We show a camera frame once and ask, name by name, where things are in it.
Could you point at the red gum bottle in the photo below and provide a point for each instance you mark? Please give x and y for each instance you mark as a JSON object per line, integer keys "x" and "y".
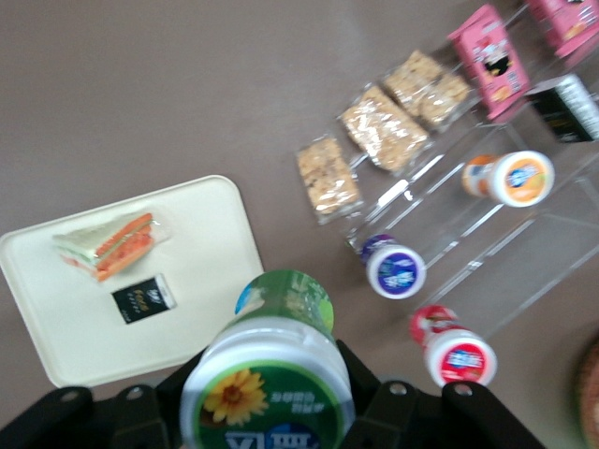
{"x": 461, "y": 360}

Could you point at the black white snack packet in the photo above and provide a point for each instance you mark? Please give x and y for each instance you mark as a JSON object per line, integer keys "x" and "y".
{"x": 564, "y": 110}

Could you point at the pink cartoon snack packet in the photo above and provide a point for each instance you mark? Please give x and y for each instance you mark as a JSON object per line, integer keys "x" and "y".
{"x": 564, "y": 23}
{"x": 491, "y": 65}

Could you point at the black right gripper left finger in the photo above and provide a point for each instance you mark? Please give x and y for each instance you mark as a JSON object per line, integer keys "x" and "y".
{"x": 93, "y": 421}

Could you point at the wrapped peanut brittle bar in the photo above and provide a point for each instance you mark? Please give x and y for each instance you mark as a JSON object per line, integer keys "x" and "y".
{"x": 426, "y": 91}
{"x": 330, "y": 180}
{"x": 384, "y": 131}

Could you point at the clear acrylic display stand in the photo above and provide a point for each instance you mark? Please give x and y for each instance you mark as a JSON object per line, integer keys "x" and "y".
{"x": 538, "y": 257}

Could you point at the small wrapped sandwich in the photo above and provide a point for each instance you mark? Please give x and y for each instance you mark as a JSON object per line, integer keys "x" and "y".
{"x": 117, "y": 245}

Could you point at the flat black chocolate box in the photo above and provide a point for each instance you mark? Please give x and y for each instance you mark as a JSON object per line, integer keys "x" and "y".
{"x": 142, "y": 299}

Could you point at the cream plastic tray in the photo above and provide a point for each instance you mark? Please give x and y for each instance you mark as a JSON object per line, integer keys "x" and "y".
{"x": 61, "y": 327}

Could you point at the green gum bottle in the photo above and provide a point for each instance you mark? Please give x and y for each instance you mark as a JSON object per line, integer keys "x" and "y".
{"x": 267, "y": 374}

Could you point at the blue gum bottle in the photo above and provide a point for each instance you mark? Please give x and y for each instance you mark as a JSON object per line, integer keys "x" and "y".
{"x": 395, "y": 273}

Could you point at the orange gum bottle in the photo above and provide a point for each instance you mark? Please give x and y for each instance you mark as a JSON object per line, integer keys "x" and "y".
{"x": 519, "y": 180}

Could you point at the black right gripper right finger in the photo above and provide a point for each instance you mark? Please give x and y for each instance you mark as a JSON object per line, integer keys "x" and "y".
{"x": 421, "y": 416}

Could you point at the brown wicker basket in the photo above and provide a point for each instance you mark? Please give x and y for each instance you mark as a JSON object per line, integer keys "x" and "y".
{"x": 590, "y": 397}

